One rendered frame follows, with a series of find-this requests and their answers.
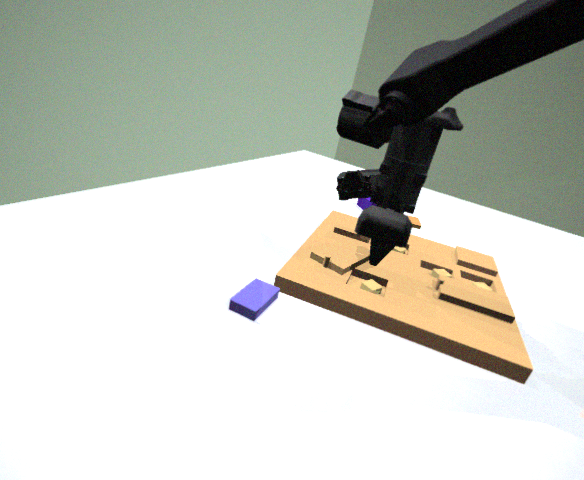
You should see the tan puzzle board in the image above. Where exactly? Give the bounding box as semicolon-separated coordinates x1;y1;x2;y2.
274;210;533;385

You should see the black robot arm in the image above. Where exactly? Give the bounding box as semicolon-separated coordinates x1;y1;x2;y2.
336;0;584;205

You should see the small orange block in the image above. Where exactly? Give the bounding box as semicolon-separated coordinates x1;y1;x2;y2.
407;215;421;229

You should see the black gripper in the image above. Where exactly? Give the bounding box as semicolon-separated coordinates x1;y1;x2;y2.
354;154;431;266

